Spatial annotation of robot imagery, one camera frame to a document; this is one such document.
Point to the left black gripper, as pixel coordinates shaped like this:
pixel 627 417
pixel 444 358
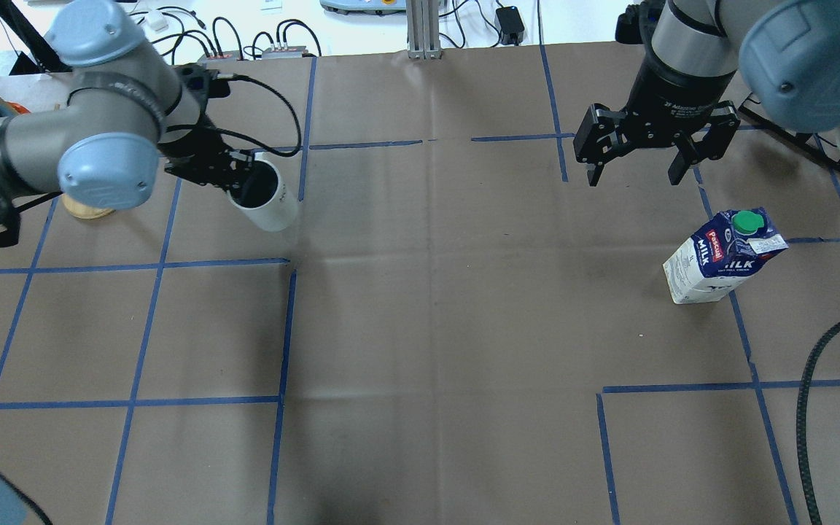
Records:
pixel 188 148

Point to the black wire dish rack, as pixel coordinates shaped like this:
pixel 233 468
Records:
pixel 810 145

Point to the blue white milk carton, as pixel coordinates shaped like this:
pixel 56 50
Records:
pixel 721 255

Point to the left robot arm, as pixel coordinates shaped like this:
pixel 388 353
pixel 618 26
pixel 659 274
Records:
pixel 126 109

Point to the white mug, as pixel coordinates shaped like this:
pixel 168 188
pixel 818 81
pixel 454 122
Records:
pixel 278 208

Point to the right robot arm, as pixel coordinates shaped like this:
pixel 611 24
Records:
pixel 786 52

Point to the black power adapter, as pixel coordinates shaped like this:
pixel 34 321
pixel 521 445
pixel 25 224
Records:
pixel 510 25

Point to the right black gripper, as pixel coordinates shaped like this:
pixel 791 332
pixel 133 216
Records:
pixel 666 97

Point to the aluminium frame post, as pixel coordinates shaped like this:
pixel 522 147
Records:
pixel 423 29

